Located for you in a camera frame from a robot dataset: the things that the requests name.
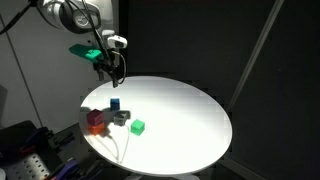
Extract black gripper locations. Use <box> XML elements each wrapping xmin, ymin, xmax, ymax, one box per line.
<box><xmin>92</xmin><ymin>57</ymin><xmax>122</xmax><ymax>89</ymax></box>

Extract pink block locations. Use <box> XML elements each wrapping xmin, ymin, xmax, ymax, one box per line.
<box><xmin>86</xmin><ymin>108</ymin><xmax>105</xmax><ymax>127</ymax></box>

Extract blue block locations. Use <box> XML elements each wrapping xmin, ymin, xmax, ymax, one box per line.
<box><xmin>109</xmin><ymin>97</ymin><xmax>121</xmax><ymax>111</ymax></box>

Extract grey block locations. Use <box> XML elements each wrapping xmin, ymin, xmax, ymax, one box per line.
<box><xmin>113</xmin><ymin>110</ymin><xmax>132</xmax><ymax>127</ymax></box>

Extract orange block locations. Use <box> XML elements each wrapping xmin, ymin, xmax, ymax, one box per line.
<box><xmin>87</xmin><ymin>122</ymin><xmax>106</xmax><ymax>136</ymax></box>

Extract green block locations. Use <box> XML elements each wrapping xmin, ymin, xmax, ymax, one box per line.
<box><xmin>130</xmin><ymin>119</ymin><xmax>146</xmax><ymax>137</ymax></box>

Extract black spring clamp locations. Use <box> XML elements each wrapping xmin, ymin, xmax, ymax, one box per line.
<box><xmin>48</xmin><ymin>130</ymin><xmax>76</xmax><ymax>149</ymax></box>

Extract purple clamp with orange tips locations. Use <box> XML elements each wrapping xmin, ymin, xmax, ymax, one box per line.
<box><xmin>49</xmin><ymin>158</ymin><xmax>82</xmax><ymax>180</ymax></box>

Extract blue orange clamps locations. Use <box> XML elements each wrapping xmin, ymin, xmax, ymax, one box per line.
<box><xmin>5</xmin><ymin>151</ymin><xmax>52</xmax><ymax>180</ymax></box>

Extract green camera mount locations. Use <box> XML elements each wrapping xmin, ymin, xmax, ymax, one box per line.
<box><xmin>68</xmin><ymin>43</ymin><xmax>105</xmax><ymax>63</ymax></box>

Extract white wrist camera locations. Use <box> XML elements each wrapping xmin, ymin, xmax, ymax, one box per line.
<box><xmin>106</xmin><ymin>34</ymin><xmax>129</xmax><ymax>50</ymax></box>

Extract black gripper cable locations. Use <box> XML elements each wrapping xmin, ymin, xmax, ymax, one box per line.
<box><xmin>64</xmin><ymin>0</ymin><xmax>127</xmax><ymax>85</ymax></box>

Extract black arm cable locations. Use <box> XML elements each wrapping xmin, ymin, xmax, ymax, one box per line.
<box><xmin>0</xmin><ymin>0</ymin><xmax>36</xmax><ymax>36</ymax></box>

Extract grey metal frame bar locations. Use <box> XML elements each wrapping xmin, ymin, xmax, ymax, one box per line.
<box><xmin>227</xmin><ymin>0</ymin><xmax>286</xmax><ymax>112</ymax></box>

